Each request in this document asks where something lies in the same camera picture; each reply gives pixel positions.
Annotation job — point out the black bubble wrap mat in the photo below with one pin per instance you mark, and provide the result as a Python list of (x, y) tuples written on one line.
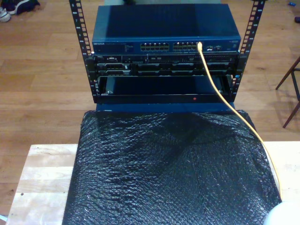
[(140, 187)]

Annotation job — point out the dark wooden chair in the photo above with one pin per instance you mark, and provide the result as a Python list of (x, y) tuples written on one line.
[(286, 75)]

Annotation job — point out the blue rack base plate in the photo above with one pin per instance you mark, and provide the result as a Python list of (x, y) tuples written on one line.
[(140, 106)]

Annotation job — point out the white sneaker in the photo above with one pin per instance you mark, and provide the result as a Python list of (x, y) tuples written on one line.
[(4, 15)]

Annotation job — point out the black rack server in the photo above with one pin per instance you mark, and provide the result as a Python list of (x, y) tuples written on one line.
[(164, 61)]

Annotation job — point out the blue network switch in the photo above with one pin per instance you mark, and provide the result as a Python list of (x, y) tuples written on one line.
[(164, 23)]

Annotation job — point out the black rack drawer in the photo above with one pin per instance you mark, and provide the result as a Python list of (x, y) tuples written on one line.
[(164, 98)]

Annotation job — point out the dark sneaker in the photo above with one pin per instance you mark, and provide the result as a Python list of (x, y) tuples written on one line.
[(23, 5)]

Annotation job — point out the black rack frame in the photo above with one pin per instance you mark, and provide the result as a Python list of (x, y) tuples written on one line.
[(77, 23)]

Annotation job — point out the small blue floor object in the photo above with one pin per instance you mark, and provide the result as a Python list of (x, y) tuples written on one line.
[(292, 4)]

